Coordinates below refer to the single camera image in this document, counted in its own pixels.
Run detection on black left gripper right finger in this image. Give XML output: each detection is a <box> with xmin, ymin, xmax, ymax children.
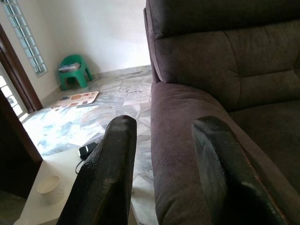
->
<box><xmin>191</xmin><ymin>115</ymin><xmax>289</xmax><ymax>225</ymax></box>

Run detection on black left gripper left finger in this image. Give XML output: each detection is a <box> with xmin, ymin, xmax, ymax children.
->
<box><xmin>57</xmin><ymin>114</ymin><xmax>137</xmax><ymax>225</ymax></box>

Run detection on black handheld device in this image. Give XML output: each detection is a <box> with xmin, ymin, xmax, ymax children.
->
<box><xmin>78</xmin><ymin>142</ymin><xmax>97</xmax><ymax>158</ymax></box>

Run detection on white textured cup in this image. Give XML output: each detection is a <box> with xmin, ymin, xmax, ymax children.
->
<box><xmin>37</xmin><ymin>175</ymin><xmax>65</xmax><ymax>204</ymax></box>

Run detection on printed floor mat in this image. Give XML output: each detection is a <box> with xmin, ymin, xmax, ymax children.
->
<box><xmin>50</xmin><ymin>90</ymin><xmax>100</xmax><ymax>110</ymax></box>

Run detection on dark wooden door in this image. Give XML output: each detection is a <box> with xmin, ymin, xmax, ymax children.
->
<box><xmin>0</xmin><ymin>90</ymin><xmax>44</xmax><ymax>199</ymax></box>

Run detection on green plastic stool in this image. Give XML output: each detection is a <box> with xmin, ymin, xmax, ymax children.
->
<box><xmin>57</xmin><ymin>54</ymin><xmax>94</xmax><ymax>91</ymax></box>

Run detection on grey-brown fabric sofa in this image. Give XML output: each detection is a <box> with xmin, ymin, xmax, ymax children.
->
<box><xmin>143</xmin><ymin>0</ymin><xmax>300</xmax><ymax>225</ymax></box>

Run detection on stack of magazines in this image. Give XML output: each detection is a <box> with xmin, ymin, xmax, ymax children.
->
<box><xmin>58</xmin><ymin>62</ymin><xmax>82</xmax><ymax>72</ymax></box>

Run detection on glass block window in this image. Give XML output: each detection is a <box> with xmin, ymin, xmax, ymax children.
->
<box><xmin>1</xmin><ymin>0</ymin><xmax>48</xmax><ymax>76</ymax></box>

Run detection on black device cord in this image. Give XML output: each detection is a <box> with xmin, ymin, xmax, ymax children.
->
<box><xmin>75</xmin><ymin>157</ymin><xmax>86</xmax><ymax>175</ymax></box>

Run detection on brown wooden door frame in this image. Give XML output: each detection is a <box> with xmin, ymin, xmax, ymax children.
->
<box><xmin>0</xmin><ymin>23</ymin><xmax>44</xmax><ymax>113</ymax></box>

